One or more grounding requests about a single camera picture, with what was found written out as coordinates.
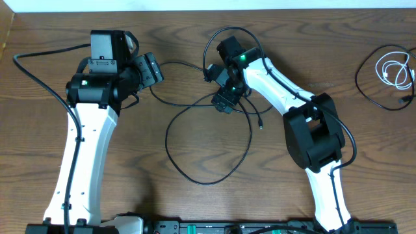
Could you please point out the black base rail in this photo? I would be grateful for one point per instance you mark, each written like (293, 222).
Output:
(176, 227)

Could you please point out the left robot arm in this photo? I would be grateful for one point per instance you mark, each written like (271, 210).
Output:
(93, 116)

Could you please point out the cardboard side panel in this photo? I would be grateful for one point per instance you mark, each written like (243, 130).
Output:
(7, 17)

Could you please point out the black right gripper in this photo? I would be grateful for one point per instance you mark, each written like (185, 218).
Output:
(222, 106)

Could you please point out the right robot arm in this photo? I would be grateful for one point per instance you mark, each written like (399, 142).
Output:
(313, 132)

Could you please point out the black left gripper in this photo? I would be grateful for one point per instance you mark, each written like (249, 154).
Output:
(148, 71)

